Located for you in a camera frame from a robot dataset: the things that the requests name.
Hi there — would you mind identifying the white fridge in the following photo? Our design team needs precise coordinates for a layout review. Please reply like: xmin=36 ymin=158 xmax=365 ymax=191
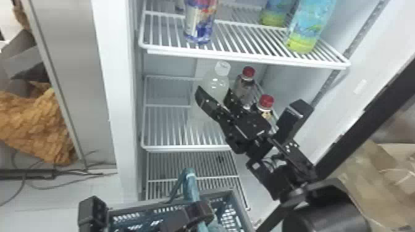
xmin=28 ymin=0 xmax=415 ymax=228

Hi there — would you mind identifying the black power strip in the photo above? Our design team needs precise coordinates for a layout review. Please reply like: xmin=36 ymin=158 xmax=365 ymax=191
xmin=0 ymin=168 xmax=58 ymax=181

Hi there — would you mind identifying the orange cloth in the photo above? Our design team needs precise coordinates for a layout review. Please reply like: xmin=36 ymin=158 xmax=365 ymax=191
xmin=0 ymin=81 xmax=78 ymax=167

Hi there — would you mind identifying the blue can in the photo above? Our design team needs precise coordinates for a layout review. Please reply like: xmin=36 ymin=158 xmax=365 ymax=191
xmin=183 ymin=0 xmax=219 ymax=45

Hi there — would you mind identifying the green bottle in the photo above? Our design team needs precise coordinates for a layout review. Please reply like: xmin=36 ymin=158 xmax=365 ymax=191
xmin=284 ymin=0 xmax=337 ymax=54
xmin=259 ymin=0 xmax=299 ymax=28

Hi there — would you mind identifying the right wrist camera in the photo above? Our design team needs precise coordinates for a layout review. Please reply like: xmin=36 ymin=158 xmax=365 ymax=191
xmin=275 ymin=98 xmax=314 ymax=145

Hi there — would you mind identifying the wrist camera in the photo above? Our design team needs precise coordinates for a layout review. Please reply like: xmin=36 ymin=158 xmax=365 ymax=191
xmin=275 ymin=98 xmax=314 ymax=145
xmin=77 ymin=195 xmax=110 ymax=232

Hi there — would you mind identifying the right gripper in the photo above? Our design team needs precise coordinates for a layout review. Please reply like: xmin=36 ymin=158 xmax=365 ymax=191
xmin=194 ymin=85 xmax=283 ymax=160

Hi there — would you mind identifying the black cable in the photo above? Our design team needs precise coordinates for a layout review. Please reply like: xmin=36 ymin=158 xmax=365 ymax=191
xmin=25 ymin=150 xmax=118 ymax=191

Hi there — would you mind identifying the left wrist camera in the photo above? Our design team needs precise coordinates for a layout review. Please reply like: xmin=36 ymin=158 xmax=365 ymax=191
xmin=77 ymin=195 xmax=110 ymax=232

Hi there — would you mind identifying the cardboard box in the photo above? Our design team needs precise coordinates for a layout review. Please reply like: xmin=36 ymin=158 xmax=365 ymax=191
xmin=327 ymin=139 xmax=415 ymax=232

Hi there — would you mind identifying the clear bottle white cap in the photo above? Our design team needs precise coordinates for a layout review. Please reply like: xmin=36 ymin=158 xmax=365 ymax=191
xmin=201 ymin=60 xmax=232 ymax=111

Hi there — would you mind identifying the blue basket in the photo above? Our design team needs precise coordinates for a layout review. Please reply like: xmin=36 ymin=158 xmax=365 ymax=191
xmin=108 ymin=167 xmax=257 ymax=232

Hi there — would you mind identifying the clear bottle red cap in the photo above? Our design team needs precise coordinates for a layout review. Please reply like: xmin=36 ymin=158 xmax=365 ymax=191
xmin=257 ymin=94 xmax=279 ymax=130
xmin=233 ymin=65 xmax=257 ymax=109

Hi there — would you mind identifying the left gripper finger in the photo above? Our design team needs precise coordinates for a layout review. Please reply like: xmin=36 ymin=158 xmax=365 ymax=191
xmin=158 ymin=199 xmax=216 ymax=232

